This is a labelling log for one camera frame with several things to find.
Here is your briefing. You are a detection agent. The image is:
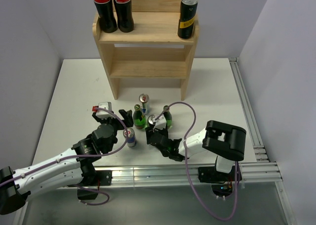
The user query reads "green glass bottle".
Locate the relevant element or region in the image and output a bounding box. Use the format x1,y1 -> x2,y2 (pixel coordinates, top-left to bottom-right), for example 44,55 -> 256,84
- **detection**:
132,104 -> 146,129

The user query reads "black Schweppes can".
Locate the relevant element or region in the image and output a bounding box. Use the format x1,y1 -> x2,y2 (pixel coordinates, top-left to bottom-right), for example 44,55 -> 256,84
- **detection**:
147,115 -> 158,129

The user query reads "Red Bull can front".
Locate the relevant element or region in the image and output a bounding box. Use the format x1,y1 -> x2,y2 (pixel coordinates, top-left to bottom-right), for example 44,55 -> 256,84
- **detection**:
123,128 -> 136,147

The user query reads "red bull can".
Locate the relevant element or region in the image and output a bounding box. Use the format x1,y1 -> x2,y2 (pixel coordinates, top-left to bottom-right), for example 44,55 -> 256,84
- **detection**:
139,93 -> 150,115
123,128 -> 136,147

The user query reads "green bottle yellow label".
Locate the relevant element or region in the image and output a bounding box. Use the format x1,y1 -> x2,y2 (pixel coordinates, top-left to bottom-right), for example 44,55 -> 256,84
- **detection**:
163,105 -> 172,129

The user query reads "black can yellow label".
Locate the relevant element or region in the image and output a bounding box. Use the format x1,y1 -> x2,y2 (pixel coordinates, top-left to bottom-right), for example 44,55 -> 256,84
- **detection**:
177,0 -> 198,39

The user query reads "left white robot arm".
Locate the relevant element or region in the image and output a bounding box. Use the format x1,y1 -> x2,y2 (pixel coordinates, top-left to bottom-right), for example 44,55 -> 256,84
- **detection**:
0,107 -> 133,215

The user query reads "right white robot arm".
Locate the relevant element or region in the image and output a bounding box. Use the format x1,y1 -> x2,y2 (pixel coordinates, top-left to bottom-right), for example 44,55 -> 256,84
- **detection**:
145,120 -> 246,180

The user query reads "Red Bull can near shelf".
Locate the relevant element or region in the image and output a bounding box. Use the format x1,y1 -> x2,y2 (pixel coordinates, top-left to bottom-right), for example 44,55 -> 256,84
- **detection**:
139,93 -> 150,115

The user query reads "wooden two-tier shelf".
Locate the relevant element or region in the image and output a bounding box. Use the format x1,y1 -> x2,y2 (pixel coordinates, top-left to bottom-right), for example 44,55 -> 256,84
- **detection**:
92,0 -> 199,100

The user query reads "left Coca-Cola bottle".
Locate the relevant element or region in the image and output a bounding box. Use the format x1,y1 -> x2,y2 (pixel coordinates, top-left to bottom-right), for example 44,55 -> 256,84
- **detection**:
93,0 -> 118,33

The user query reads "coca-cola bottle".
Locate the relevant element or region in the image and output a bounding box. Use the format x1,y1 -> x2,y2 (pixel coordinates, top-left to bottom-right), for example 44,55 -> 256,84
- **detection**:
114,0 -> 134,33
93,0 -> 118,33

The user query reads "right Coca-Cola bottle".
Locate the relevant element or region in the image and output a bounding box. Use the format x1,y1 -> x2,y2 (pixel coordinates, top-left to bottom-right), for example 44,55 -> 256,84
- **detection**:
114,0 -> 134,33

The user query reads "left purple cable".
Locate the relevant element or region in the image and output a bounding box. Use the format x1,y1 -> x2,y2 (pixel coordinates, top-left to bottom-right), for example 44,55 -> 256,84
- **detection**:
0,107 -> 129,186

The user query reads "purple cable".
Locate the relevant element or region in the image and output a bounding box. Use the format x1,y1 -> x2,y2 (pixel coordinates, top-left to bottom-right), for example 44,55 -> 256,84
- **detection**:
155,101 -> 241,222
0,107 -> 129,186

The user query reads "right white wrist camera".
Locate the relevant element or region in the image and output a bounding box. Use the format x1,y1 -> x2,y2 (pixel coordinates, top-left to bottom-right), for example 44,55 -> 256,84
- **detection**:
153,117 -> 167,132

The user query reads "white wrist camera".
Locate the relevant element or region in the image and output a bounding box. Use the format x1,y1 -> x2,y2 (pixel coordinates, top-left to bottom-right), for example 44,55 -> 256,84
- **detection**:
92,102 -> 112,119
153,117 -> 167,132

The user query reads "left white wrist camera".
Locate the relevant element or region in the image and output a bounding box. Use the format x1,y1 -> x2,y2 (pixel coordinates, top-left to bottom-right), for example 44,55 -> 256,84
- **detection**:
92,102 -> 112,119

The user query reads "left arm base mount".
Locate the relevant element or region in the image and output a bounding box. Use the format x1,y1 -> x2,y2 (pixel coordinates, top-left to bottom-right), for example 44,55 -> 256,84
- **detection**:
68,170 -> 112,206

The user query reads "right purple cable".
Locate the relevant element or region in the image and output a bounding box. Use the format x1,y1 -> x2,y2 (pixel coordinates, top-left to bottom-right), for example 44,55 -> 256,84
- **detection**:
155,101 -> 241,222

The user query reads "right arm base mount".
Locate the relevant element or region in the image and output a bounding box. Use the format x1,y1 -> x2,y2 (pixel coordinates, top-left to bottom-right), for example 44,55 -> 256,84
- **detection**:
198,166 -> 235,197

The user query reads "aluminium side rail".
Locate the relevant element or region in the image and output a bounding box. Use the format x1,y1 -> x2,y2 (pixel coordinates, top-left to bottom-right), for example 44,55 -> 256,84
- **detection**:
229,58 -> 270,163

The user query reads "aluminium front rail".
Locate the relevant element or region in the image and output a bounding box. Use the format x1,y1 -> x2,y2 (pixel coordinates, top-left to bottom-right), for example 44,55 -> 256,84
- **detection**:
22,162 -> 282,189

